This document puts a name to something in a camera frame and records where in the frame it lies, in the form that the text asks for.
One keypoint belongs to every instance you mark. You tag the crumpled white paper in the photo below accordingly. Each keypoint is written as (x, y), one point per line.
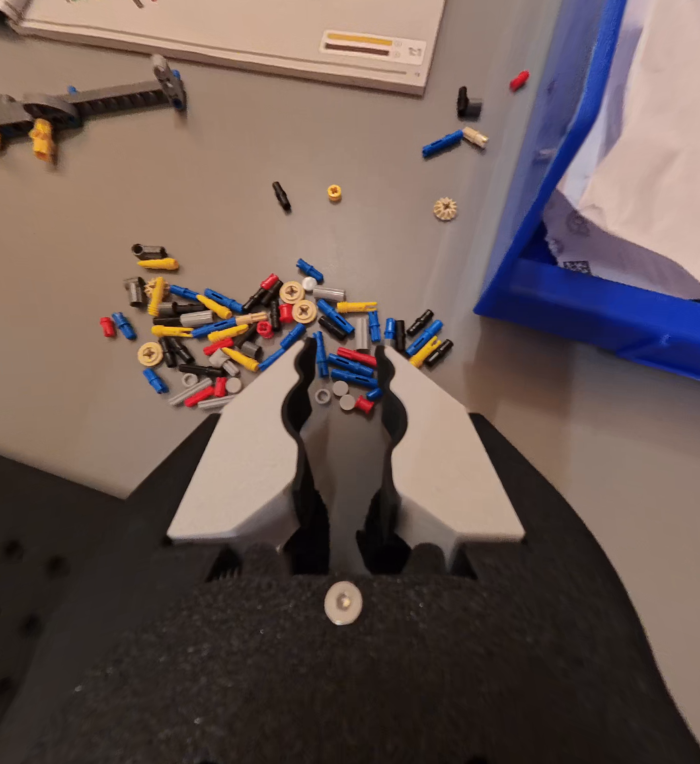
(654, 149)

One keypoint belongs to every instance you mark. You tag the black lego pin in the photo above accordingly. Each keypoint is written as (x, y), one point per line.
(282, 197)

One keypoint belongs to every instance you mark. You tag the yellow lego bush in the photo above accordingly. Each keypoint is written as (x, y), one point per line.
(335, 193)

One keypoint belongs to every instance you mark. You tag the small blue lego pin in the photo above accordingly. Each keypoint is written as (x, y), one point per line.
(124, 326)

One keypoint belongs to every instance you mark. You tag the black grey lego elbow connector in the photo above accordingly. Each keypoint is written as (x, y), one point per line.
(462, 98)

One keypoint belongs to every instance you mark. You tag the blue plastic bin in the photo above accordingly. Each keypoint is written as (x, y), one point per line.
(564, 322)

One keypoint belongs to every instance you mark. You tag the lego instruction booklet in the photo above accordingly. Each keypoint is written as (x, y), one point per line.
(236, 36)

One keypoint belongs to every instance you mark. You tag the pile of small lego pieces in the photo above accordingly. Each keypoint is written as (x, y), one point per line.
(350, 364)

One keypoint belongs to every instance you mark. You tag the long grey lego beam assembly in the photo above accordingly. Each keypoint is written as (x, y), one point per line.
(117, 101)

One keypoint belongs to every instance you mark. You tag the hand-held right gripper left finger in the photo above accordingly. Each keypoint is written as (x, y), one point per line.
(236, 477)

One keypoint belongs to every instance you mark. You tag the black perforated board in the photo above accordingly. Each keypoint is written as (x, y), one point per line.
(15, 567)

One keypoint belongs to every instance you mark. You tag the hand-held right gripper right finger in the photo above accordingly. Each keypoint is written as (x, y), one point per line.
(451, 477)

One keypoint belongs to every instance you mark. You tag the long blue lego pin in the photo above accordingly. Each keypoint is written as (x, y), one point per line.
(442, 144)

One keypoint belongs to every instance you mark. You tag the tan lego gear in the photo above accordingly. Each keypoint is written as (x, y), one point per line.
(445, 209)

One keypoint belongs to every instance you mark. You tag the tan lego pin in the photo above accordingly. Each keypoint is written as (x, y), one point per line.
(475, 137)

